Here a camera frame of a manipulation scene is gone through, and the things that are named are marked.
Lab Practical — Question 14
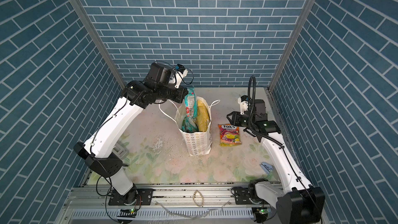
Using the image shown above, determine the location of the white cable duct strip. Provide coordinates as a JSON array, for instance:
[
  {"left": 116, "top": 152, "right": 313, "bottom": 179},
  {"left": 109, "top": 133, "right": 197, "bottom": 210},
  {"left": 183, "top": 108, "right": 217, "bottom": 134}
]
[{"left": 71, "top": 207, "right": 254, "bottom": 220}]

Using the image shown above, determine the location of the orange Fox's fruits candy bag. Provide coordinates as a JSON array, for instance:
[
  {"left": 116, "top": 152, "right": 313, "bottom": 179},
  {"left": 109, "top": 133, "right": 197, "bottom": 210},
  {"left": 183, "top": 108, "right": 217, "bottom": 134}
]
[{"left": 218, "top": 124, "right": 241, "bottom": 147}]

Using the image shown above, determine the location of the aluminium left corner post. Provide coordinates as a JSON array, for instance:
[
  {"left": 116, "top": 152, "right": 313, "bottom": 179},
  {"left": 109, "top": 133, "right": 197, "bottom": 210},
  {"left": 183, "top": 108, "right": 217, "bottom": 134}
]
[{"left": 68, "top": 0, "right": 125, "bottom": 88}]

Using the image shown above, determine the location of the yellow chips bag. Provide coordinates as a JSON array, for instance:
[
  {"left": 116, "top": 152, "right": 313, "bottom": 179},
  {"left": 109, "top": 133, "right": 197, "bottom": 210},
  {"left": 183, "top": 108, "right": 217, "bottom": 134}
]
[{"left": 197, "top": 100, "right": 210, "bottom": 132}]

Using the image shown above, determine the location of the rubber band on rail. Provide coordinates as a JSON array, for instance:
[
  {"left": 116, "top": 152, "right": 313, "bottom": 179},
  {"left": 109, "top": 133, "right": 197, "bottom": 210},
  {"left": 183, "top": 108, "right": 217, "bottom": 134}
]
[{"left": 192, "top": 190, "right": 204, "bottom": 207}]

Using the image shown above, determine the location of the white printed paper bag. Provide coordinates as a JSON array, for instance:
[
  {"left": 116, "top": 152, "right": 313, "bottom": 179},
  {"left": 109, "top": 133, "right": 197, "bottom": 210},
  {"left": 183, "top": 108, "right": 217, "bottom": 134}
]
[{"left": 159, "top": 96, "right": 220, "bottom": 157}]

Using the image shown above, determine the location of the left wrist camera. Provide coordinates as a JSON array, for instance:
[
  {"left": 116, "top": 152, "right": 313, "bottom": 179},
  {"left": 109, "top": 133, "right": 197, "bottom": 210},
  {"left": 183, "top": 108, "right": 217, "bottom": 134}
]
[{"left": 175, "top": 64, "right": 189, "bottom": 89}]

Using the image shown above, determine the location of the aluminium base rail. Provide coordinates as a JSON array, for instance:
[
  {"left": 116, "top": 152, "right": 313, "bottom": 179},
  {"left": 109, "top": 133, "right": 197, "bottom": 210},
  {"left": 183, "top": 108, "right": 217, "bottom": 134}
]
[{"left": 65, "top": 183, "right": 269, "bottom": 208}]

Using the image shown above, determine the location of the green Fox's mint candy bag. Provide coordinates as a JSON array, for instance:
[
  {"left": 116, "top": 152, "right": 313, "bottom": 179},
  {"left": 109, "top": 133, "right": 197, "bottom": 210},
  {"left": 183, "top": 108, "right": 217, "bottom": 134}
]
[{"left": 184, "top": 88, "right": 198, "bottom": 121}]

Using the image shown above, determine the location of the black corrugated cable hose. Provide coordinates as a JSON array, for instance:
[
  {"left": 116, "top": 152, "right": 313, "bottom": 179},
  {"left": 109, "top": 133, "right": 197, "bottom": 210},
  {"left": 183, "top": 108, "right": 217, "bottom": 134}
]
[{"left": 243, "top": 75, "right": 285, "bottom": 150}]

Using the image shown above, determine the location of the aluminium right corner post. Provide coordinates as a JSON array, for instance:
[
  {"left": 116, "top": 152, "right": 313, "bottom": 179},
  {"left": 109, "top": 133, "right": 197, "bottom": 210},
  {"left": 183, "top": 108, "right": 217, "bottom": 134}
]
[{"left": 268, "top": 0, "right": 315, "bottom": 92}]

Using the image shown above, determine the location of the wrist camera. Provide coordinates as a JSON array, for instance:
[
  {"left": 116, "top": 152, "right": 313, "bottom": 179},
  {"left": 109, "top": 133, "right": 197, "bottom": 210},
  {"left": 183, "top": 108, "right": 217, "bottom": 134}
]
[
  {"left": 175, "top": 64, "right": 189, "bottom": 89},
  {"left": 238, "top": 95, "right": 249, "bottom": 115}
]

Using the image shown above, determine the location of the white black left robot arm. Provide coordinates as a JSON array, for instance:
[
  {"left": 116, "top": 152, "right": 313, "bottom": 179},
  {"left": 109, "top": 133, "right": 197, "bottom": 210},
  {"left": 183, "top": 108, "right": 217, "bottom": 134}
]
[{"left": 74, "top": 62, "right": 190, "bottom": 203}]

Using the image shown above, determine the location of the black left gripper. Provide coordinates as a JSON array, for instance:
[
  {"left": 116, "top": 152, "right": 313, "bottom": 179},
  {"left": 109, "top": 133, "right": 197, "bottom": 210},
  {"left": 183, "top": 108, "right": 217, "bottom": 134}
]
[{"left": 154, "top": 83, "right": 190, "bottom": 103}]

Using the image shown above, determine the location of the teal snack packet in bag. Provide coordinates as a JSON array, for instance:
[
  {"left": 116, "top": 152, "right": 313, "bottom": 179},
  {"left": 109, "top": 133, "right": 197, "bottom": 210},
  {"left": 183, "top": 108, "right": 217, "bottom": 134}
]
[{"left": 181, "top": 116, "right": 199, "bottom": 133}]

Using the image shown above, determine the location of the aluminium corner post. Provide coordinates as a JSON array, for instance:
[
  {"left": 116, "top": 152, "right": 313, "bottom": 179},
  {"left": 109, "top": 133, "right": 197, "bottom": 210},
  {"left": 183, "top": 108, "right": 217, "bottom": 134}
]
[
  {"left": 68, "top": 0, "right": 125, "bottom": 88},
  {"left": 268, "top": 0, "right": 315, "bottom": 92}
]

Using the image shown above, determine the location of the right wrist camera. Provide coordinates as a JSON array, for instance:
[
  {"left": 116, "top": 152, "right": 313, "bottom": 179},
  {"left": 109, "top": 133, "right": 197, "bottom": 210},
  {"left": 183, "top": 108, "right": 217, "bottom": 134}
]
[{"left": 238, "top": 95, "right": 249, "bottom": 115}]

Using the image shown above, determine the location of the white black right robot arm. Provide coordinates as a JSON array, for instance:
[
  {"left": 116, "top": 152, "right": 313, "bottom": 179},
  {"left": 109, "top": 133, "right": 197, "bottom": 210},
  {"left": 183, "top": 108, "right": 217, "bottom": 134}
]
[{"left": 227, "top": 95, "right": 325, "bottom": 224}]

